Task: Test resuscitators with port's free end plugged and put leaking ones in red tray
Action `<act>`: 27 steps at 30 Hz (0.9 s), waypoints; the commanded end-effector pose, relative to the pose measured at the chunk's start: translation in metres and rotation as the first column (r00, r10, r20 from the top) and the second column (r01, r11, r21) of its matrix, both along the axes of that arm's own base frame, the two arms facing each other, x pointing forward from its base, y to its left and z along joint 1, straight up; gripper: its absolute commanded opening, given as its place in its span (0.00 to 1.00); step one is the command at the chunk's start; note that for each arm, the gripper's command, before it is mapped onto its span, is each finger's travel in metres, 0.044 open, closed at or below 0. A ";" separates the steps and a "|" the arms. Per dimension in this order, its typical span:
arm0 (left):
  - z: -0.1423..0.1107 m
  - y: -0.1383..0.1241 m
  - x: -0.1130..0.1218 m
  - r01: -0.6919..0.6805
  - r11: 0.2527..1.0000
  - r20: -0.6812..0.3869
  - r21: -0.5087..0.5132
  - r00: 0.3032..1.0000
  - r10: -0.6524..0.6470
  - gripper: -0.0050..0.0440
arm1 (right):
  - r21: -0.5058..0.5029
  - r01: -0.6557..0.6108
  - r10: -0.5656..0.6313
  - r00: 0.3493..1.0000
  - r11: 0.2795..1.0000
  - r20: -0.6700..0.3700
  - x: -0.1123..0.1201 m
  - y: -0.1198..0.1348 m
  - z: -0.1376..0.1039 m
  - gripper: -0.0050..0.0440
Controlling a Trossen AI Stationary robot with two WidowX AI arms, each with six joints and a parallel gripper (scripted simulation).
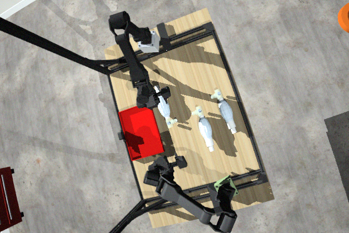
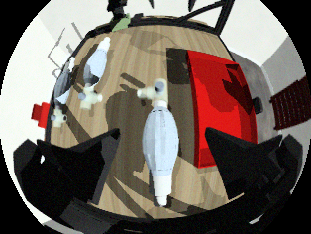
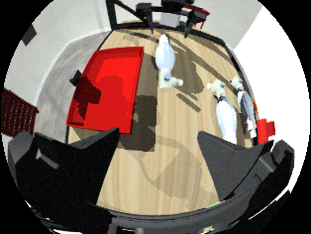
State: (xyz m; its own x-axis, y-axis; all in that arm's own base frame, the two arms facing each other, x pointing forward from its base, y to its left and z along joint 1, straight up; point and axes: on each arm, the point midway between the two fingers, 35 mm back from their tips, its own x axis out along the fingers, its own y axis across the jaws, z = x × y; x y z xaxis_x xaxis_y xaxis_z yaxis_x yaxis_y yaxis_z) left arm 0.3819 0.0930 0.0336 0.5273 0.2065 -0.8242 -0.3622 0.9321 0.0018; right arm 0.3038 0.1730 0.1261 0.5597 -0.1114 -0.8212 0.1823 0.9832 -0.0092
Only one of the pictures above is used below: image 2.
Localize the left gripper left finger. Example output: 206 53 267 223
36 128 121 205

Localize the red tray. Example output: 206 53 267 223
185 50 258 169

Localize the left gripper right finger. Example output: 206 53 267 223
205 127 283 199

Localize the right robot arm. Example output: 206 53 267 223
107 0 128 21

